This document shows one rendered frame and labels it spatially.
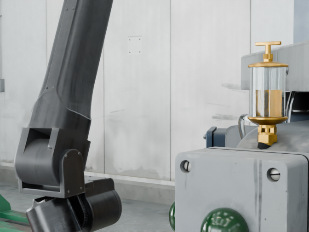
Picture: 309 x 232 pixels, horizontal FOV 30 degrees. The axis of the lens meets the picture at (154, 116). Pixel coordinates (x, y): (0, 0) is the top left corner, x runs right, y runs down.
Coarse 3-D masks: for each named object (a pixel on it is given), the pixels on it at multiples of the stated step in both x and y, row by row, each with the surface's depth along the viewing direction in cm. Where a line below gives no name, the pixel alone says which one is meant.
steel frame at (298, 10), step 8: (296, 0) 524; (304, 0) 520; (296, 8) 525; (304, 8) 520; (296, 16) 525; (304, 16) 520; (296, 24) 525; (304, 24) 521; (296, 32) 526; (304, 32) 521; (296, 40) 526; (304, 40) 521
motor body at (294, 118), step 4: (292, 112) 85; (296, 112) 85; (300, 112) 85; (304, 112) 85; (308, 112) 85; (292, 116) 80; (296, 116) 80; (300, 116) 80; (304, 116) 80; (308, 116) 80; (292, 120) 80; (296, 120) 80; (300, 120) 80; (304, 120) 80
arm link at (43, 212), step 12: (36, 204) 70; (48, 204) 69; (60, 204) 69; (72, 204) 72; (84, 204) 73; (36, 216) 69; (48, 216) 68; (60, 216) 69; (72, 216) 70; (84, 216) 73; (36, 228) 69; (48, 228) 68; (60, 228) 68; (72, 228) 69
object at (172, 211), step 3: (174, 201) 38; (174, 204) 38; (171, 207) 38; (174, 207) 38; (171, 210) 38; (174, 210) 37; (171, 213) 38; (174, 213) 37; (171, 216) 38; (174, 216) 37; (171, 219) 38; (174, 219) 37; (171, 222) 38; (174, 222) 37; (171, 225) 38; (174, 225) 37; (174, 228) 38; (174, 231) 38
